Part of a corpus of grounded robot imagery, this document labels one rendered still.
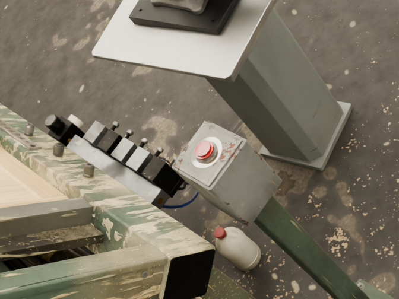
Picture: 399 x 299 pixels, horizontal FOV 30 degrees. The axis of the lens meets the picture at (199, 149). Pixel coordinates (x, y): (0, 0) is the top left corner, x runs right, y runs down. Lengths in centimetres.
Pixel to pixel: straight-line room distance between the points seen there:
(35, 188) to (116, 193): 18
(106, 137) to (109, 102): 129
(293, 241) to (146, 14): 73
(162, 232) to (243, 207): 17
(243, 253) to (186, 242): 87
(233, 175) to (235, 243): 88
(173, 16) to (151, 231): 69
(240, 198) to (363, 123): 109
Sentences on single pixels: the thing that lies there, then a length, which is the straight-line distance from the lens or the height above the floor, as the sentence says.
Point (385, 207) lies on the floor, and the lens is 230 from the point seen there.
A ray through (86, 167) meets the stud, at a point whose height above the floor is 88.
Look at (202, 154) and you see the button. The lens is 140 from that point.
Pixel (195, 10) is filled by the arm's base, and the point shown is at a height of 79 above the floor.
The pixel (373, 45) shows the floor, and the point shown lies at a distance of 265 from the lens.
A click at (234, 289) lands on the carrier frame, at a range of 157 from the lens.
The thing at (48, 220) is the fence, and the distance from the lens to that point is 151.
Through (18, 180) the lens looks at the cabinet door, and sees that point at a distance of 170.
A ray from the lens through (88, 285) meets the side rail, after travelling 129.
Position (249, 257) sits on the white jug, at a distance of 233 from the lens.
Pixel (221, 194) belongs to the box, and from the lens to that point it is 140.
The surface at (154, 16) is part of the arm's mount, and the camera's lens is 199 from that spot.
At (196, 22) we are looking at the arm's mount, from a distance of 190.
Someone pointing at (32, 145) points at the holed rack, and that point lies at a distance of 181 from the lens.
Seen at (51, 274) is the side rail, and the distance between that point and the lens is 126.
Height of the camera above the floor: 196
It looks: 46 degrees down
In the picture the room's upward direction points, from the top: 45 degrees counter-clockwise
